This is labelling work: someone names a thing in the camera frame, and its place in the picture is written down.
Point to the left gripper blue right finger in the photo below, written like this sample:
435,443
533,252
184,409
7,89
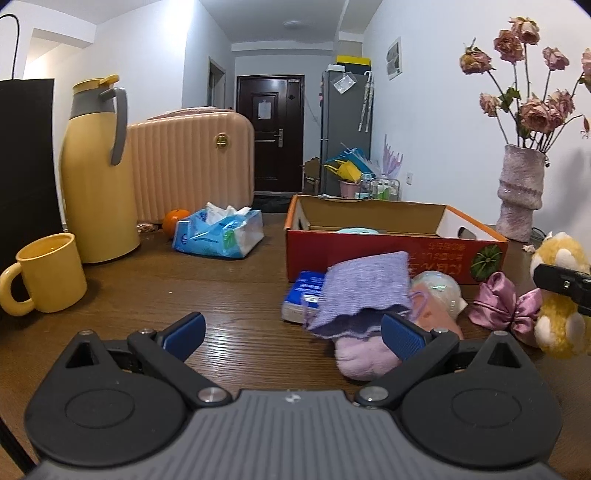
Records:
402,336

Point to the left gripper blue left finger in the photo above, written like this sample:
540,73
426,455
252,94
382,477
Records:
182,338

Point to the yellow white plush toy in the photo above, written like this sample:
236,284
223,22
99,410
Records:
561,331

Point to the iridescent plastic bag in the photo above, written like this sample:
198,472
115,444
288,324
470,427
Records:
443,288

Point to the fluffy lilac sock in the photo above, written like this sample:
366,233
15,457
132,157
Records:
364,359

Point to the purple knitted cloth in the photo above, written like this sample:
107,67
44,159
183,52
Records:
358,293

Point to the pink satin bow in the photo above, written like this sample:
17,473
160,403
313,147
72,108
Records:
497,307

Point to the red orange cardboard box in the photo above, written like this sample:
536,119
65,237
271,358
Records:
436,237

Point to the textured pink vase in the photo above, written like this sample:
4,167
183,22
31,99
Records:
520,190

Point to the blue white small box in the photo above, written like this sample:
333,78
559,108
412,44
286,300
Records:
301,302

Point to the blue tissue pack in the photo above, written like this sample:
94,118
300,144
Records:
222,233

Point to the light blue round item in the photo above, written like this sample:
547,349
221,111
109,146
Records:
358,231

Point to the orange fruit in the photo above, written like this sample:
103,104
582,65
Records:
171,219

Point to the yellow ceramic mug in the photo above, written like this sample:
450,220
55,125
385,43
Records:
52,273

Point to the yellow thermos jug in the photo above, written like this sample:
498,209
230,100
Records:
96,180

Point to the dried pink roses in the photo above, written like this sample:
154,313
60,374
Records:
539,117

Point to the purple coral decoration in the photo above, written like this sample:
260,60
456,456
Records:
391,162

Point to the pink ribbed suitcase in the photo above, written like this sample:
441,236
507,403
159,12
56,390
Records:
186,158

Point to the blue yellow bags pile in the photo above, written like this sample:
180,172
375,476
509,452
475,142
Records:
351,165

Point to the black bag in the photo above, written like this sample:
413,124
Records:
29,200

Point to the grey refrigerator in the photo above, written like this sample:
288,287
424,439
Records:
342,104

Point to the dark brown door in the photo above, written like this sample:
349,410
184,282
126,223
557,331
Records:
275,107

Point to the yellow box on refrigerator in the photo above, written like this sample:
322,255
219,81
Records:
353,60

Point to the wire rack with bottles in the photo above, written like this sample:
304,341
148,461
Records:
378,188

